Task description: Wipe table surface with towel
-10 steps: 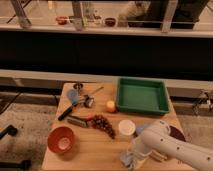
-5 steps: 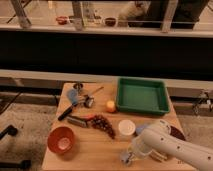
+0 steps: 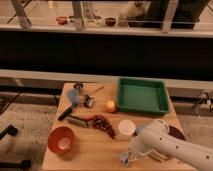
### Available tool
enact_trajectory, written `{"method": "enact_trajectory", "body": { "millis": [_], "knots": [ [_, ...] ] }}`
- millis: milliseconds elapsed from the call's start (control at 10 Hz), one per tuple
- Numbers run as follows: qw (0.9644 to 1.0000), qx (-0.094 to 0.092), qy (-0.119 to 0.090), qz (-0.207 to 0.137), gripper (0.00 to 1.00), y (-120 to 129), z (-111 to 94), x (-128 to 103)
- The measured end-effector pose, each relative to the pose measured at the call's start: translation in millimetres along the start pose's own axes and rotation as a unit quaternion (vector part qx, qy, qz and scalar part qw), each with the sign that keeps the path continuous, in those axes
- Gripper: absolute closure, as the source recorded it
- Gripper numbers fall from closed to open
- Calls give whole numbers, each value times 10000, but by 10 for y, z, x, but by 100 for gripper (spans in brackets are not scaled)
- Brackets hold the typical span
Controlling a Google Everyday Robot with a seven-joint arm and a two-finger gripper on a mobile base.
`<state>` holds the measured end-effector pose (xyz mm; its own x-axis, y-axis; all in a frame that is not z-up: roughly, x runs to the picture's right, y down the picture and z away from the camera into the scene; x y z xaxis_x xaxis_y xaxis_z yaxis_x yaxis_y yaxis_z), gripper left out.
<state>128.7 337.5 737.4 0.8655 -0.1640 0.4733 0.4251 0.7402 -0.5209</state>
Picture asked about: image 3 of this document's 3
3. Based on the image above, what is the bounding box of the light blue towel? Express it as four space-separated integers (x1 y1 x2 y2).
119 151 131 166

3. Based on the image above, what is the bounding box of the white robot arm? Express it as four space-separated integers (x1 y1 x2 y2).
129 119 213 171

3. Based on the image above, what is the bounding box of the orange fruit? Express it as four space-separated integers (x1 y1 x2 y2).
106 100 116 113

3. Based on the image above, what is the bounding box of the metal measuring cup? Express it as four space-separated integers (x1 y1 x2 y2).
84 87 103 108

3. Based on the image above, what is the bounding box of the small metal strainer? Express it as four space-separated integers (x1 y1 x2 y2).
73 82 83 94

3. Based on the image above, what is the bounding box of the bunch of dark grapes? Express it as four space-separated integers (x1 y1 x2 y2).
91 115 116 139

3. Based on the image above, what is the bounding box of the green plastic tray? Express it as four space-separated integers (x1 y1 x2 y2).
116 78 170 115

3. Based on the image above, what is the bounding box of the white plastic cup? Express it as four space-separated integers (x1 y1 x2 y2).
118 120 136 138

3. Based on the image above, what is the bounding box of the dark bowl in background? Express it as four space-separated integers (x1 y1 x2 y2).
105 17 116 27

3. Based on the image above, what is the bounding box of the orange bowl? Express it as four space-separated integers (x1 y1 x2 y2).
47 126 75 154

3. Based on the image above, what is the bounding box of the person in background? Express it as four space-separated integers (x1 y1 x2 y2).
118 0 210 29

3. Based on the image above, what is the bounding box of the red bowl in background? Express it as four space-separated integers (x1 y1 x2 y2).
56 16 68 25

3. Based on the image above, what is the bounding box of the purple bowl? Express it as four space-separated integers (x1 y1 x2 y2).
169 126 186 141

